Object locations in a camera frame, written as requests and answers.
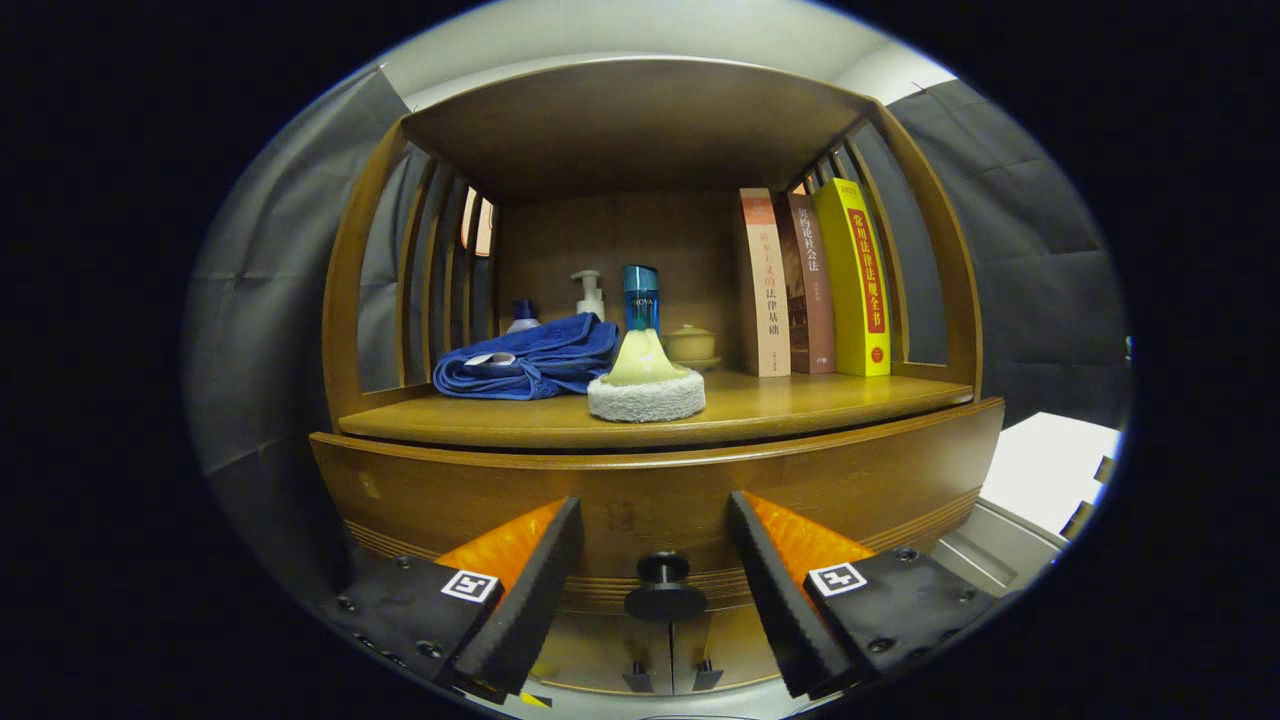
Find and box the wooden cabinet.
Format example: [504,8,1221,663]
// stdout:
[308,55,1006,698]

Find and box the yellow book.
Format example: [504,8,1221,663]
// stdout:
[812,177,893,378]

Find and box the wooden countertop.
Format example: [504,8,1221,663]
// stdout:
[338,370,976,451]

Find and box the blue folded towel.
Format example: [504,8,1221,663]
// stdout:
[432,312,621,401]

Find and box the grey panelled furniture front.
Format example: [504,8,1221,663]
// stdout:
[930,497,1066,601]

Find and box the wooden cabinet door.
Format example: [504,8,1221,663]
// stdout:
[530,610,673,696]
[672,600,791,693]

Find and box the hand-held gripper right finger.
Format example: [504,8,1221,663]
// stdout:
[726,490,1001,701]

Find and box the yellow-handled white fluffy brush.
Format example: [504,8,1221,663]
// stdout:
[587,328,707,424]

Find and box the black round drawer knob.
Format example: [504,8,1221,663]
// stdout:
[624,552,709,625]

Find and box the brown book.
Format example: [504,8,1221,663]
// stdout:
[780,193,837,375]

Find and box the white table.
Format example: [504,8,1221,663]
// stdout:
[978,412,1123,541]

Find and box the beige orange-topped book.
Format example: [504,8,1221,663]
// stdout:
[739,188,792,378]

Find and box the blue glass bottle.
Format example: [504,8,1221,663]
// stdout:
[622,264,661,336]

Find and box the white pump bottle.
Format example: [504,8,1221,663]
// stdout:
[571,269,607,323]

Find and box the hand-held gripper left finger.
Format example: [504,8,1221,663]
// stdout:
[318,495,586,706]

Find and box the beige lidded teacup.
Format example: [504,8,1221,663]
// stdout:
[663,323,721,371]

